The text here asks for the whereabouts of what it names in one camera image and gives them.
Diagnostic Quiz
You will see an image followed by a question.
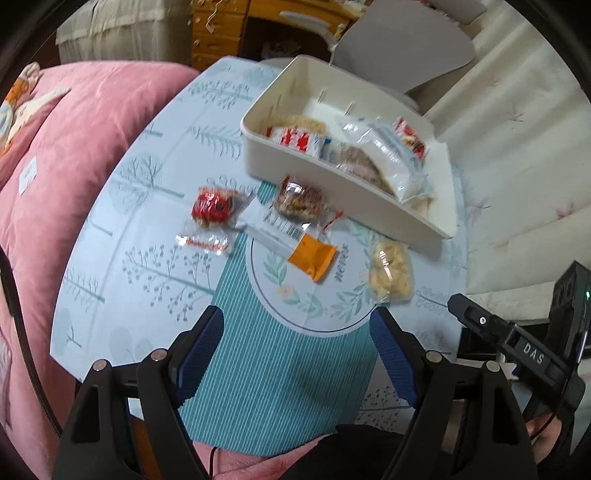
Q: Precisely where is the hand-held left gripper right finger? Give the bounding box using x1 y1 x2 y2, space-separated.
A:
369 306 541 480

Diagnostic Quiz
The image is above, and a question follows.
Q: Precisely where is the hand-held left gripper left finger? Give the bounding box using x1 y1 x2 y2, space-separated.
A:
51 305 225 480

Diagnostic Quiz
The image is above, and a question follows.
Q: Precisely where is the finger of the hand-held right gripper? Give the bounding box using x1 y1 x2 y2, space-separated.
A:
447 294 514 350

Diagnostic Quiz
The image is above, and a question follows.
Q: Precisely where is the orange snack packet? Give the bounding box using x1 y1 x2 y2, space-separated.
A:
287 232 339 283

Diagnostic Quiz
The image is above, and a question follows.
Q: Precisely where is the white plastic storage box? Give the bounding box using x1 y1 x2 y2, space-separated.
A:
240 54 458 240

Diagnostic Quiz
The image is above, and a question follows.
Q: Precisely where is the person's right forearm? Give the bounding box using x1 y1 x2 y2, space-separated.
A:
538 411 578 480

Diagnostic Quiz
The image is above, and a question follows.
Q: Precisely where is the person's right hand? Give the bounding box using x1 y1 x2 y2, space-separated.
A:
525 412 563 439

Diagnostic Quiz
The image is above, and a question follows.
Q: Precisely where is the clear packet of pale puffs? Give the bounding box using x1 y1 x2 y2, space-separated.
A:
368 237 415 304

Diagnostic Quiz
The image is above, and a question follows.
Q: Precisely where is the tree print tablecloth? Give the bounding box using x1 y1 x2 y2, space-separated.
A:
48 55 468 457

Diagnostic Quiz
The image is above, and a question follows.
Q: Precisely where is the person's black clothing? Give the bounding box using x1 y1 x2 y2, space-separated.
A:
281 422 416 480

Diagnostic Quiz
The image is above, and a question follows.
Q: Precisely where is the clear packet with red label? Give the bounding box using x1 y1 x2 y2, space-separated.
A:
175 231 232 254

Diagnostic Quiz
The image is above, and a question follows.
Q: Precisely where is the small red snack packet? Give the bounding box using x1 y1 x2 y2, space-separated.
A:
191 186 247 229

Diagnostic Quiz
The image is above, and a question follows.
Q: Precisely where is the cream floral bedsheet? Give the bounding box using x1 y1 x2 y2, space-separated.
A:
418 0 591 324

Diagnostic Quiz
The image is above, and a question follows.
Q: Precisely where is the clear packet of brown granola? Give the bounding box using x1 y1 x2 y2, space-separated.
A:
272 175 345 232

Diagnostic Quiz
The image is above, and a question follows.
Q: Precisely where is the clear bag brown pastry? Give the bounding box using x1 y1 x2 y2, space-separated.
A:
339 117 435 201

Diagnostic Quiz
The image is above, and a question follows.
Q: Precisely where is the red-topped snack packet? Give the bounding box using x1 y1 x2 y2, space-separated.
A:
392 115 428 160

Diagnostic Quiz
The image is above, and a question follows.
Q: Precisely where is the brown snack packet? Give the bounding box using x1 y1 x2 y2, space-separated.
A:
335 143 386 185

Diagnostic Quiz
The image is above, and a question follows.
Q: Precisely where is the pink blanket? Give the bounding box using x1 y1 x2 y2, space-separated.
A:
0 64 324 480

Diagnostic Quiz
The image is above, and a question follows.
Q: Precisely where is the red and white snack packet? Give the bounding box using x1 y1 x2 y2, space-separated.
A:
268 127 326 158

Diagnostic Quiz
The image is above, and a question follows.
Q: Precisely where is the pale crispy snack packet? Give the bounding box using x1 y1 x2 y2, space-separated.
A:
268 114 328 137

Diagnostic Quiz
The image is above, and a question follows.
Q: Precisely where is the grey chair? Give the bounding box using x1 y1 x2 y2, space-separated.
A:
279 0 476 109

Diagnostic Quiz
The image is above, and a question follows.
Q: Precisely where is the orange and white printed pillow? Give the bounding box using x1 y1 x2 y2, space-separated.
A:
0 62 71 155

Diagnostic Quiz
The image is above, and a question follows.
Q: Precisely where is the wooden drawer cabinet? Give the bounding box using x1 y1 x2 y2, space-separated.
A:
191 0 370 70

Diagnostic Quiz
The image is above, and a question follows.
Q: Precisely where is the beige upholstered furniture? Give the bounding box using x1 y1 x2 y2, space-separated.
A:
55 0 195 75

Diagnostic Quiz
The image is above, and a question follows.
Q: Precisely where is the black cable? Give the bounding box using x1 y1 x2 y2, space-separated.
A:
0 249 63 439

